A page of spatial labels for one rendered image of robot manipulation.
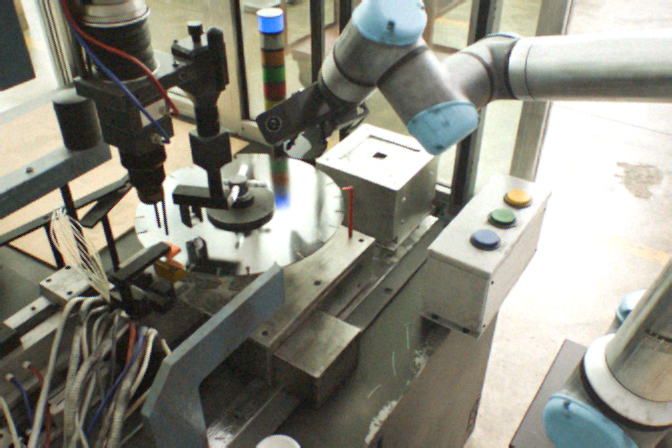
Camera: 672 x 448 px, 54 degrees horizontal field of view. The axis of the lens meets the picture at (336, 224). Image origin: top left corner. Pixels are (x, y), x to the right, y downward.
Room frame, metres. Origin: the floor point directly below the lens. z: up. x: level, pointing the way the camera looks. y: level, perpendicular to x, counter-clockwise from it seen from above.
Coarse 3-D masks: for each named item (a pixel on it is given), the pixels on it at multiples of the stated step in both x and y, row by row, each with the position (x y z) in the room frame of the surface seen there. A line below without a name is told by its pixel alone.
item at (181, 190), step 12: (216, 180) 0.77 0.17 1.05; (180, 192) 0.78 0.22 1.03; (192, 192) 0.78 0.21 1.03; (204, 192) 0.78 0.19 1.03; (216, 192) 0.77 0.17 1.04; (228, 192) 0.78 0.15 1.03; (180, 204) 0.77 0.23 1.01; (192, 204) 0.77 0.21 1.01; (204, 204) 0.77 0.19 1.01; (216, 204) 0.76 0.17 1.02; (228, 204) 0.76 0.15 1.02; (180, 216) 0.78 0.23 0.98
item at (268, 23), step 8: (264, 8) 1.17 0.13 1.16; (272, 8) 1.17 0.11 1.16; (264, 16) 1.13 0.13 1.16; (272, 16) 1.13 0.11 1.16; (280, 16) 1.14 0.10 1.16; (264, 24) 1.13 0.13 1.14; (272, 24) 1.13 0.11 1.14; (280, 24) 1.14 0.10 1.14; (264, 32) 1.13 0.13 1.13; (272, 32) 1.13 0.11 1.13
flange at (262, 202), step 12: (252, 192) 0.86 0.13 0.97; (264, 192) 0.88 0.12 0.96; (240, 204) 0.83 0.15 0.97; (252, 204) 0.84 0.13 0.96; (264, 204) 0.84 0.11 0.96; (216, 216) 0.81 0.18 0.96; (228, 216) 0.81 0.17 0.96; (240, 216) 0.81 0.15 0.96; (252, 216) 0.81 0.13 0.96; (264, 216) 0.81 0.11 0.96
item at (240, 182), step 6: (246, 168) 0.89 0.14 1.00; (234, 174) 0.86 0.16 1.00; (240, 174) 0.86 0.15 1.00; (228, 180) 0.85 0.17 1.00; (234, 180) 0.85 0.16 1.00; (240, 180) 0.85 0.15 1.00; (246, 180) 0.85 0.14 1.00; (252, 180) 0.85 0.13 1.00; (234, 186) 0.84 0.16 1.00; (240, 186) 0.84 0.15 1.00; (246, 186) 0.85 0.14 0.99; (252, 186) 0.85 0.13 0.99; (258, 186) 0.84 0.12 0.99; (264, 186) 0.84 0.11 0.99; (234, 192) 0.82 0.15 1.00; (240, 192) 0.84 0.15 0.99; (246, 192) 0.84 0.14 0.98; (234, 198) 0.81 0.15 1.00; (240, 198) 0.84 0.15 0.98
